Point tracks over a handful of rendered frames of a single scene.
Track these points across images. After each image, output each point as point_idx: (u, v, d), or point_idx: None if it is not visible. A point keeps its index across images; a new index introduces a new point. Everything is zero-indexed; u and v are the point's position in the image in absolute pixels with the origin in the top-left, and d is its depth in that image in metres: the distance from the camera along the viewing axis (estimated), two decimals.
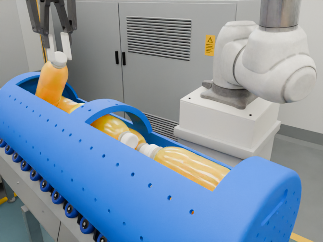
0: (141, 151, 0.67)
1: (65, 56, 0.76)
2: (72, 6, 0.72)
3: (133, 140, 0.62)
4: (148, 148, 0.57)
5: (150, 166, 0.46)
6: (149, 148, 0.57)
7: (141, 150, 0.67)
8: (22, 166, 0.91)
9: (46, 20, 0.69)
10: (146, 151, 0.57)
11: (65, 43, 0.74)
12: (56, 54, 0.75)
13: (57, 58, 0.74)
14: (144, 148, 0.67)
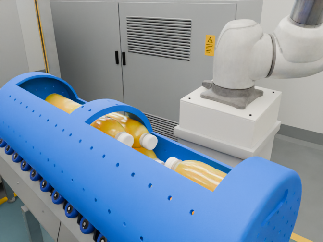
0: (145, 138, 0.70)
1: None
2: None
3: (128, 140, 0.66)
4: None
5: (150, 166, 0.46)
6: None
7: (146, 137, 0.70)
8: (22, 166, 0.91)
9: None
10: None
11: None
12: None
13: None
14: (149, 136, 0.70)
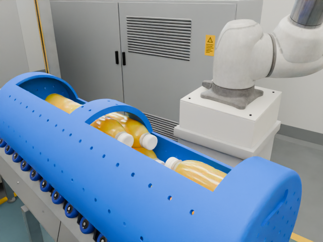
0: (145, 138, 0.70)
1: None
2: None
3: (128, 140, 0.66)
4: None
5: (150, 166, 0.46)
6: None
7: (146, 137, 0.70)
8: (22, 166, 0.91)
9: None
10: None
11: None
12: None
13: None
14: (149, 136, 0.70)
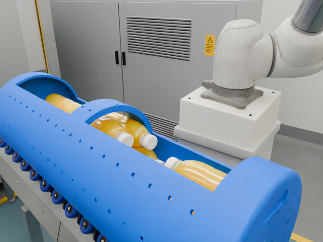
0: (145, 138, 0.70)
1: None
2: None
3: (128, 140, 0.66)
4: None
5: (150, 166, 0.46)
6: None
7: (146, 137, 0.70)
8: (22, 166, 0.91)
9: None
10: None
11: None
12: None
13: None
14: (149, 136, 0.70)
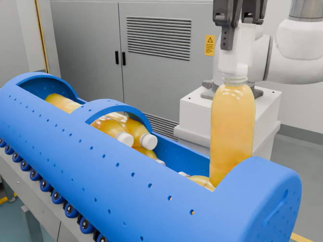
0: (145, 138, 0.70)
1: None
2: None
3: (128, 140, 0.66)
4: None
5: (150, 166, 0.46)
6: None
7: (146, 137, 0.70)
8: (22, 166, 0.91)
9: (240, 0, 0.38)
10: None
11: (247, 42, 0.44)
12: None
13: None
14: (149, 136, 0.70)
